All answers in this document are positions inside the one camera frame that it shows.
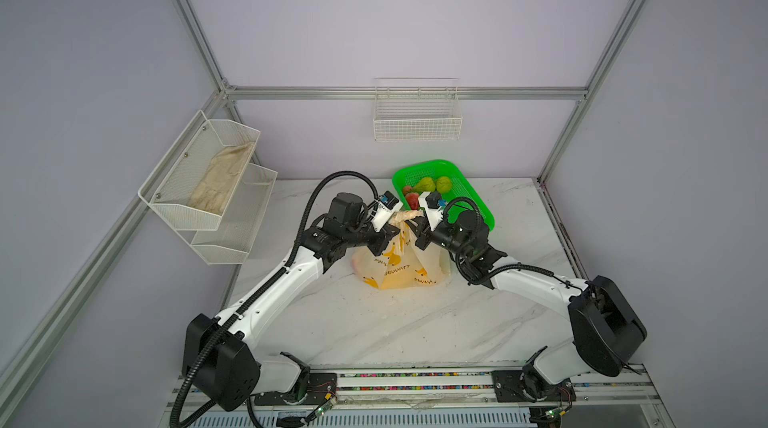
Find beige plastic bag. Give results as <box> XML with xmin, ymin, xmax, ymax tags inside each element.
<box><xmin>351</xmin><ymin>210</ymin><xmax>451</xmax><ymax>290</ymax></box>

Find folded beige bags in shelf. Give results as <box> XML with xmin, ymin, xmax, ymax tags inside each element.
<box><xmin>188</xmin><ymin>142</ymin><xmax>255</xmax><ymax>215</ymax></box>

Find lower white mesh shelf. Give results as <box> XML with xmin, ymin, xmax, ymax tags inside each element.
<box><xmin>191</xmin><ymin>163</ymin><xmax>277</xmax><ymax>265</ymax></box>

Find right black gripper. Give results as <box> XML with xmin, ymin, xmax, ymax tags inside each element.
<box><xmin>399</xmin><ymin>212</ymin><xmax>470</xmax><ymax>261</ymax></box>

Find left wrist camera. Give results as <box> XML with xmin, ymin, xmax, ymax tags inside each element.
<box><xmin>371</xmin><ymin>191</ymin><xmax>403</xmax><ymax>232</ymax></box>

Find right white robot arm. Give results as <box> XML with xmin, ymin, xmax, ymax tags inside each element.
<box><xmin>407</xmin><ymin>209</ymin><xmax>647</xmax><ymax>401</ymax></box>

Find white wire wall basket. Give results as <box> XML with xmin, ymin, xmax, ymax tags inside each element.
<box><xmin>373</xmin><ymin>78</ymin><xmax>463</xmax><ymax>142</ymax></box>

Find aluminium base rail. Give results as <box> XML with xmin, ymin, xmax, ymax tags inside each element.
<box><xmin>194</xmin><ymin>365</ymin><xmax>674</xmax><ymax>427</ymax></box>

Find white mesh shelf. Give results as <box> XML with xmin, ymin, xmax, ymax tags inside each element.
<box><xmin>191</xmin><ymin>163</ymin><xmax>277</xmax><ymax>265</ymax></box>
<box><xmin>138</xmin><ymin>111</ymin><xmax>260</xmax><ymax>231</ymax></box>

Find green fake pear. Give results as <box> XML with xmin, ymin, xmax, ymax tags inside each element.
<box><xmin>412</xmin><ymin>177</ymin><xmax>436</xmax><ymax>193</ymax></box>

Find upper white mesh shelf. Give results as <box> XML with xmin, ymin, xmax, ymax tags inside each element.
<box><xmin>138</xmin><ymin>111</ymin><xmax>260</xmax><ymax>231</ymax></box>

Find red fake strawberry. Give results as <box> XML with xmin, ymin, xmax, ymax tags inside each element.
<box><xmin>405</xmin><ymin>191</ymin><xmax>420</xmax><ymax>210</ymax></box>

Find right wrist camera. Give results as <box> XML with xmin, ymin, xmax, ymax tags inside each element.
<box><xmin>418</xmin><ymin>191</ymin><xmax>447</xmax><ymax>231</ymax></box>

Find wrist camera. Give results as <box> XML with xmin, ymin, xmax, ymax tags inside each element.
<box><xmin>371</xmin><ymin>191</ymin><xmax>403</xmax><ymax>232</ymax></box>
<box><xmin>418</xmin><ymin>191</ymin><xmax>447</xmax><ymax>231</ymax></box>

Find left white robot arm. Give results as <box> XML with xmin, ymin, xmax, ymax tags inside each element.
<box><xmin>173</xmin><ymin>192</ymin><xmax>402</xmax><ymax>413</ymax></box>

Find left black corrugated cable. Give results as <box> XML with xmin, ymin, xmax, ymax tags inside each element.
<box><xmin>169</xmin><ymin>169</ymin><xmax>382</xmax><ymax>428</ymax></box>

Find green fake round fruit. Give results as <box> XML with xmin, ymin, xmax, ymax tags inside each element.
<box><xmin>435</xmin><ymin>176</ymin><xmax>453</xmax><ymax>194</ymax></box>

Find green plastic basket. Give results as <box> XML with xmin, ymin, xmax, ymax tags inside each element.
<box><xmin>391</xmin><ymin>159</ymin><xmax>496</xmax><ymax>230</ymax></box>

